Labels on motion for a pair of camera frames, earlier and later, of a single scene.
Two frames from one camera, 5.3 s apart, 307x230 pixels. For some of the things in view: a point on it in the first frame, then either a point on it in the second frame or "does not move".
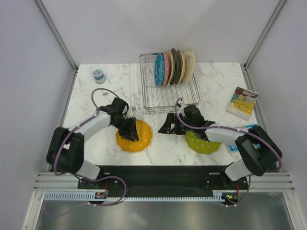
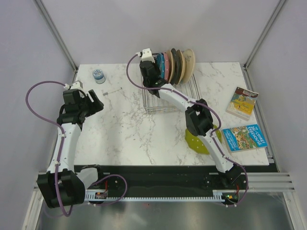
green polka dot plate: x=199 y=145 does not move
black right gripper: x=171 y=118 to x=155 y=66
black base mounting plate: x=161 y=181 does not move
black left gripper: x=131 y=132 to x=96 y=106
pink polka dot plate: x=166 y=69 does not move
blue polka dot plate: x=159 y=69 does not move
